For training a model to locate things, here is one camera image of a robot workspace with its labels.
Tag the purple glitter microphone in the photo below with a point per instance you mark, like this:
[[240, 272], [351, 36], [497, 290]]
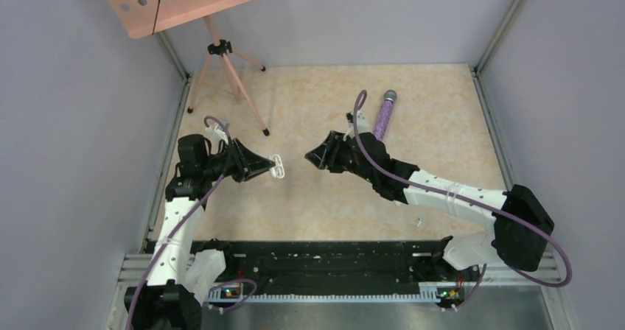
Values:
[[385, 113]]

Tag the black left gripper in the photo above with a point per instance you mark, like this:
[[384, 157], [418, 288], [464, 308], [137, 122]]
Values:
[[248, 163]]

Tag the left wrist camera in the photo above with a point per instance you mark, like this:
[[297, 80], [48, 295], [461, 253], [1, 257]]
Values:
[[216, 133]]

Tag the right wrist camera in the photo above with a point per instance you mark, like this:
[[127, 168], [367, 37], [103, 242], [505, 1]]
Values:
[[356, 123]]

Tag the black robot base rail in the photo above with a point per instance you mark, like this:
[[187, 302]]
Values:
[[337, 268]]

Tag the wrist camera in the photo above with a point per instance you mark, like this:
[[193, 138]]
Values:
[[216, 133], [356, 123]]

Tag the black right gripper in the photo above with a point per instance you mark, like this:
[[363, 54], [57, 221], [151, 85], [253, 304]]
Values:
[[326, 155]]

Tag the white oval charging case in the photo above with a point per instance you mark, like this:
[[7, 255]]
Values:
[[277, 171]]

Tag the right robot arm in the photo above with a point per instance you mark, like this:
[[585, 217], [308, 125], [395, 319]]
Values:
[[510, 218]]

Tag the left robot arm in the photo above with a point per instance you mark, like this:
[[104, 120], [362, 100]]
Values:
[[175, 284]]

